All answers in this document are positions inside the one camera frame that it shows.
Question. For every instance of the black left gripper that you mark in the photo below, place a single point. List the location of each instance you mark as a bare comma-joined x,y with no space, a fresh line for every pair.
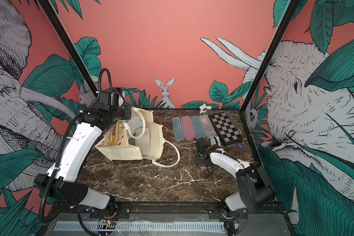
128,112

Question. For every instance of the black white chessboard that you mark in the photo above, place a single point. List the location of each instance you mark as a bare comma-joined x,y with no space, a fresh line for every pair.
225,129

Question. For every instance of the black front mounting rail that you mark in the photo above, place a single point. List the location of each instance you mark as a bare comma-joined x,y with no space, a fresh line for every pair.
215,210

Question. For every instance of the pale mint case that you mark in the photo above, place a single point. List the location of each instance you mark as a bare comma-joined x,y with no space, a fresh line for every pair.
215,141

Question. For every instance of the translucent white pencil case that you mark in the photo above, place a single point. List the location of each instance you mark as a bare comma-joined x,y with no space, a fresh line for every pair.
208,127

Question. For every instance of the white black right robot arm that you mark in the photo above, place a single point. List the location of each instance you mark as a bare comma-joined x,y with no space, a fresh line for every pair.
254,185

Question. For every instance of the small purple round sticker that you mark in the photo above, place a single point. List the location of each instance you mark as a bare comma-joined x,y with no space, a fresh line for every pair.
240,146

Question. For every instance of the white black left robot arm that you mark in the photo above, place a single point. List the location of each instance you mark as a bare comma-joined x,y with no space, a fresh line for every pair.
59,182

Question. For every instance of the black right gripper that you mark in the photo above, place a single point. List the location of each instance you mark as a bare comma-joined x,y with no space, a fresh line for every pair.
198,161

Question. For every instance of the small white toy figure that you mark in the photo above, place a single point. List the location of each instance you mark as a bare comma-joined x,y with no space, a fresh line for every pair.
204,108

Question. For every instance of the cream floral canvas tote bag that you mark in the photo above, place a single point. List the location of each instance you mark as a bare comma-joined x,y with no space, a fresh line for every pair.
120,144

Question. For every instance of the light teal case in bag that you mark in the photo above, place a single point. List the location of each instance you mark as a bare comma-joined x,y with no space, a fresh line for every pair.
178,129

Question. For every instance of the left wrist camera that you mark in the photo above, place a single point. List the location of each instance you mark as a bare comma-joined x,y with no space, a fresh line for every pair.
110,100

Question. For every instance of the purple glitter microphone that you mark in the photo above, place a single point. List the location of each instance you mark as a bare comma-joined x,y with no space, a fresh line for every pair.
108,132

